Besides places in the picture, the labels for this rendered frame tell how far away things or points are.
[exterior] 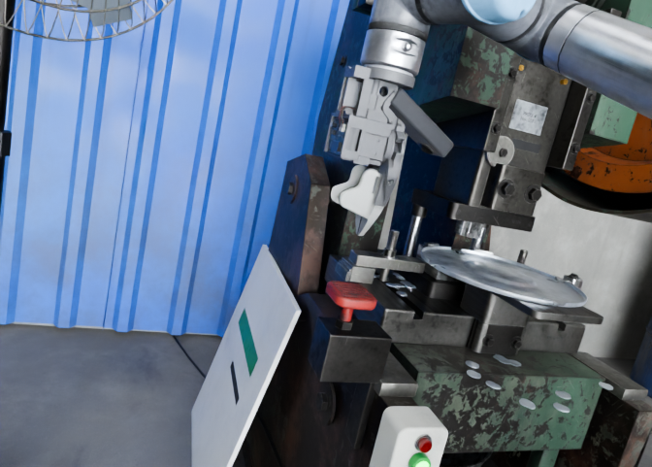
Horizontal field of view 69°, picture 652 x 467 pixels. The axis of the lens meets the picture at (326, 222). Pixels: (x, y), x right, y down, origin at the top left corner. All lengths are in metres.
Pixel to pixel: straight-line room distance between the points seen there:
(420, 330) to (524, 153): 0.37
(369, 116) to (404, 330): 0.39
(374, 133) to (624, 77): 0.26
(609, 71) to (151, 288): 1.80
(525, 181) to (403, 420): 0.48
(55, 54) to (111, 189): 0.49
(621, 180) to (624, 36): 0.65
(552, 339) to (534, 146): 0.37
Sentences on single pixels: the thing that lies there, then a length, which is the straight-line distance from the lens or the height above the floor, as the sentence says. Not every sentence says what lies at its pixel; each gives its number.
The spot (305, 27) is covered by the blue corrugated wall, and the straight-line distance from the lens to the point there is 2.01.
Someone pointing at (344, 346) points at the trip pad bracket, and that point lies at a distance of 0.67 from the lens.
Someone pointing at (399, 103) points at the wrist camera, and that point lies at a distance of 0.62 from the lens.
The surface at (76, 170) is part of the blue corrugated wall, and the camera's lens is 1.94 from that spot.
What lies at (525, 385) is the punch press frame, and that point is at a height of 0.63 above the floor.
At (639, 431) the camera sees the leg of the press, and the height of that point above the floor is 0.58.
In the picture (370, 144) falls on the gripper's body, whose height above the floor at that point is 0.96.
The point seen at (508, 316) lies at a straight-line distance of 0.90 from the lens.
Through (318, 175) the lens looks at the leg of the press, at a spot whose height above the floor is 0.86.
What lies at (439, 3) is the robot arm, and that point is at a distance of 0.58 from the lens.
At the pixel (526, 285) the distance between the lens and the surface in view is 0.89.
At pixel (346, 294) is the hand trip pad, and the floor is 0.76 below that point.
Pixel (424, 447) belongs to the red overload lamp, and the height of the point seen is 0.61.
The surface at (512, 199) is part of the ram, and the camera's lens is 0.91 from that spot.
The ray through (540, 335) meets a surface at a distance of 1.01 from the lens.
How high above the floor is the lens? 0.96
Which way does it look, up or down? 11 degrees down
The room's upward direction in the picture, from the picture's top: 12 degrees clockwise
